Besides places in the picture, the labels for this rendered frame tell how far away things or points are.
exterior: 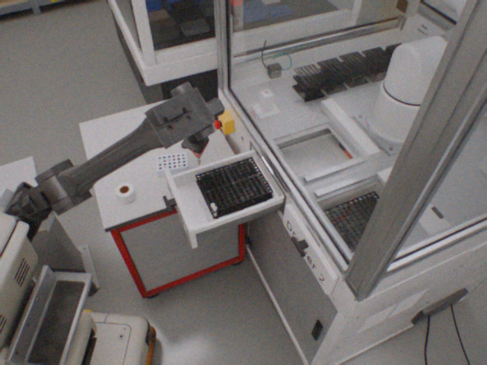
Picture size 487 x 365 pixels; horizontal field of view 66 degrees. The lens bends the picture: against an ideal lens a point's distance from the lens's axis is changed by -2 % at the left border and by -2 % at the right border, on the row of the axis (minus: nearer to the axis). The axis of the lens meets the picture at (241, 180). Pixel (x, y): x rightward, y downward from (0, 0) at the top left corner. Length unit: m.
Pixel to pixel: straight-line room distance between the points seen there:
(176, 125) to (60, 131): 2.49
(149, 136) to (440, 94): 0.48
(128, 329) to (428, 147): 1.45
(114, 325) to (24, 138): 1.81
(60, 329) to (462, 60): 0.95
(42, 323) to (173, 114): 0.61
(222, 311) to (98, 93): 2.10
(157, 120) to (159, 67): 1.24
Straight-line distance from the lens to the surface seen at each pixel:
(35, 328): 1.05
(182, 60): 1.94
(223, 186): 1.33
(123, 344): 1.79
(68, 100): 3.42
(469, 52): 0.59
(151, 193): 1.53
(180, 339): 2.05
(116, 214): 1.50
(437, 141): 0.66
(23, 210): 1.01
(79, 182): 0.88
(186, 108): 0.72
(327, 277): 1.18
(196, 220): 1.33
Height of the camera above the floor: 1.94
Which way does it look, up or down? 50 degrees down
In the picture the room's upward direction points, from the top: straight up
